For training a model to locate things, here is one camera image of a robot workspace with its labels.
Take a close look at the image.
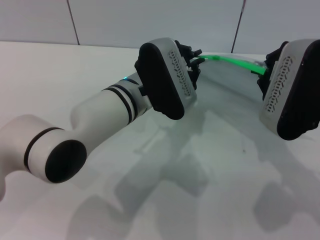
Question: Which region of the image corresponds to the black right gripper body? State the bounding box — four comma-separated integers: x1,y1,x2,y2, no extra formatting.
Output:
264,41,289,82

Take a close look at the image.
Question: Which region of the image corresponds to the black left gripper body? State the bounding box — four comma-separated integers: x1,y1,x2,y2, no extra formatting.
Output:
174,39,198,90

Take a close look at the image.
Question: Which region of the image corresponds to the clear green-zip document bag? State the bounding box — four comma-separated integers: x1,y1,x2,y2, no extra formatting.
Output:
197,53,270,101

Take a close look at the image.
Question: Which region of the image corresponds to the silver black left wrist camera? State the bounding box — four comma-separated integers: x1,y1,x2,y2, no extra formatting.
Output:
134,37,199,121

